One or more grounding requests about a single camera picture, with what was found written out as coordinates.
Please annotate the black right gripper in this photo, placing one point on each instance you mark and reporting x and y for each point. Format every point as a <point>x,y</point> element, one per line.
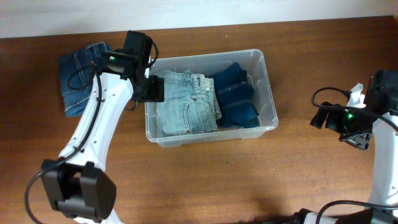
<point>331,122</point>

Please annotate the light blue jeans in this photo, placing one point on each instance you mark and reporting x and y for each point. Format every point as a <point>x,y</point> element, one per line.
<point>190,105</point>

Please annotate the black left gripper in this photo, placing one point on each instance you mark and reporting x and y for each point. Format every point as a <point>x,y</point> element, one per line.
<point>157,91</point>

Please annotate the teal blue shirt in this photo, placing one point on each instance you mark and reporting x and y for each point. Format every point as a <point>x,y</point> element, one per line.
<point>235,95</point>

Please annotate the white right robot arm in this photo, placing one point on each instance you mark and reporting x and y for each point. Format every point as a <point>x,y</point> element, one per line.
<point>370,115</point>

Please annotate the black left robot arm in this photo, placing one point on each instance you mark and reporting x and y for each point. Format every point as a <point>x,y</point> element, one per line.
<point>76,183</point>

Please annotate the clear plastic storage bin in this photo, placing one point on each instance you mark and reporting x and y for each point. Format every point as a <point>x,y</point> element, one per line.
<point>250,60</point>

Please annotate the dark blue jeans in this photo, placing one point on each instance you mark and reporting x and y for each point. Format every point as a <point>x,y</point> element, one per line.
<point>75,75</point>

